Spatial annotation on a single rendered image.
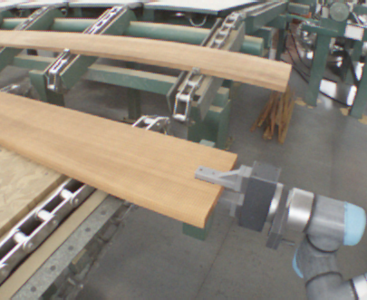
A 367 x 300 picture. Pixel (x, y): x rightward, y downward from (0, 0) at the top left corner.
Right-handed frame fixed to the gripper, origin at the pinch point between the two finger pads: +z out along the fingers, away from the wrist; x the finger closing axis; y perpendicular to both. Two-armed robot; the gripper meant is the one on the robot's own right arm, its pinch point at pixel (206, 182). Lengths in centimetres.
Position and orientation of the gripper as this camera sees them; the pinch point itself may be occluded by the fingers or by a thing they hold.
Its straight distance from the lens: 57.0
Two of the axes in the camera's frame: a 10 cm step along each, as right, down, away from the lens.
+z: -9.1, -2.6, 3.2
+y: 4.1, -5.1, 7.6
